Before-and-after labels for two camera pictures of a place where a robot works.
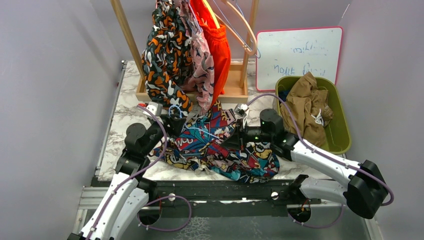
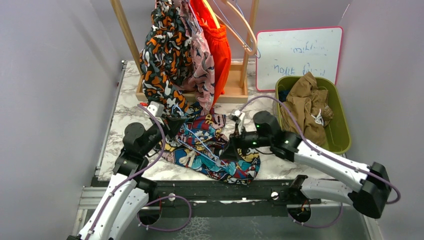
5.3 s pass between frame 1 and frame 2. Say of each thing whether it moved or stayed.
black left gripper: stayed
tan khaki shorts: stayed
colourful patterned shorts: moved
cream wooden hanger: stayed
